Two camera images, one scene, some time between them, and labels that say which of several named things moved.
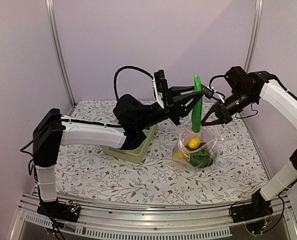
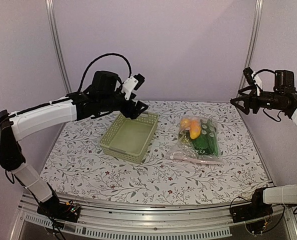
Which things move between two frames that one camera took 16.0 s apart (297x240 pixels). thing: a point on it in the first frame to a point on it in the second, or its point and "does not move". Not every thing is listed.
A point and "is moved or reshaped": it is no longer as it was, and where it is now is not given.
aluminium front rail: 174,223 does not move
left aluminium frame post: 56,52 does not move
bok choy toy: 201,158 to 201,145
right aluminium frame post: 255,34 does not move
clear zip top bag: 198,149 is moved or reshaped
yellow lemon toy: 194,143 to 185,123
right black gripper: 215,108 to 245,97
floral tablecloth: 86,172 does not move
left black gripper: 171,109 to 128,112
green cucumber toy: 197,105 to 213,141
